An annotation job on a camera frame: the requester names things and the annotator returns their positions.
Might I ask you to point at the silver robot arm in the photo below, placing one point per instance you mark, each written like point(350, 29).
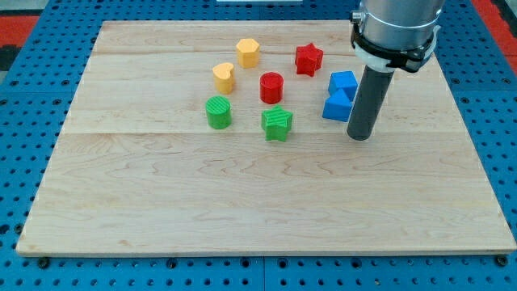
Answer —
point(395, 34)

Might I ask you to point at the green star block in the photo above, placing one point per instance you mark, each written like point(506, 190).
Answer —
point(276, 123)

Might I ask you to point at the green cylinder block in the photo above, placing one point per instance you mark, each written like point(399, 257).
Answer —
point(218, 111)

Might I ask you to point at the red cylinder block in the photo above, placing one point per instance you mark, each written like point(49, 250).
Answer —
point(271, 87)

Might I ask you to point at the light wooden board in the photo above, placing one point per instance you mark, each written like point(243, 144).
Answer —
point(138, 172)

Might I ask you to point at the yellow heart block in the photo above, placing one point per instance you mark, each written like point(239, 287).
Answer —
point(223, 77)

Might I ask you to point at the blue triangle block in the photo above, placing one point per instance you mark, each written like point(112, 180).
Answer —
point(337, 106)

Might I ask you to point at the yellow hexagon block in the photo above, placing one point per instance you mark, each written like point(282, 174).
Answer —
point(248, 53)

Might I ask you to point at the red star block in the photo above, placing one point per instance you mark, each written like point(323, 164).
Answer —
point(308, 59)

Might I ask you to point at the blue cube block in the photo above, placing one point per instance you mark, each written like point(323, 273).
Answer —
point(343, 80)

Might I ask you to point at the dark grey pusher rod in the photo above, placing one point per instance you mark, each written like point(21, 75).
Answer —
point(370, 96)

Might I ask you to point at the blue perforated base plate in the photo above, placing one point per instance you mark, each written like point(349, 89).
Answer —
point(38, 88)

